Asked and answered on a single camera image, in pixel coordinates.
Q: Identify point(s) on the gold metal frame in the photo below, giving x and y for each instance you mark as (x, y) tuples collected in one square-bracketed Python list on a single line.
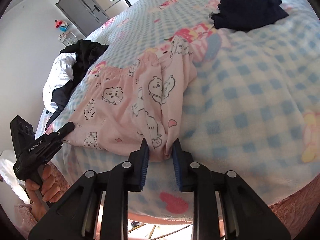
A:
[(153, 232)]

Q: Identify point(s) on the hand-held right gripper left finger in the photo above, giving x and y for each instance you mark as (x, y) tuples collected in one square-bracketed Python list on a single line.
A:
[(145, 165)]

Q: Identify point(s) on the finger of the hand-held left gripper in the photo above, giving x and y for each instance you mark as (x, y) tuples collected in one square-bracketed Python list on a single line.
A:
[(65, 130)]

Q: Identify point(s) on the grey door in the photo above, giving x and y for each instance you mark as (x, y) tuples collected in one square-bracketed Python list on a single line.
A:
[(80, 10)]

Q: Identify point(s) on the person's left hand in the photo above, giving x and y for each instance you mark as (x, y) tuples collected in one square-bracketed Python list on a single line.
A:
[(51, 185)]

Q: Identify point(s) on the black long garment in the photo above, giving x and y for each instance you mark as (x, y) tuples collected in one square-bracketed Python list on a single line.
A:
[(61, 95)]

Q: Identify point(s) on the white cloth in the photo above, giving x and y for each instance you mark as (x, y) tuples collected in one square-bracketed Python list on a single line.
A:
[(10, 170)]

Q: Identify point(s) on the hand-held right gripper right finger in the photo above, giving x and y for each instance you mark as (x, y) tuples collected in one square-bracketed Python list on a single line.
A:
[(176, 165)]

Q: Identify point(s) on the checked cartoon print blanket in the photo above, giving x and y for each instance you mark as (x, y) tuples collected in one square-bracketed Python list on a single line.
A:
[(250, 105)]

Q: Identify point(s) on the folded navy garment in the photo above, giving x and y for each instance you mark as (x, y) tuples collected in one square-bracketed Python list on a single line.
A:
[(250, 12)]

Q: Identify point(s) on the person's left forearm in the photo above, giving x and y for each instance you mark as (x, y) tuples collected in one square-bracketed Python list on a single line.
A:
[(25, 217)]

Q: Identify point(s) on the white garment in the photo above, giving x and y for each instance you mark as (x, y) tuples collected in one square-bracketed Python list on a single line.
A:
[(60, 70)]

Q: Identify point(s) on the pink printed pajama pants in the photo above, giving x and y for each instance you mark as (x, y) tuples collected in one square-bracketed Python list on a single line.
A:
[(120, 105)]

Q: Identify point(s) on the red and blue plush toy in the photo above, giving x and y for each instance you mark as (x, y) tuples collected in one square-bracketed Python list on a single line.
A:
[(62, 25)]

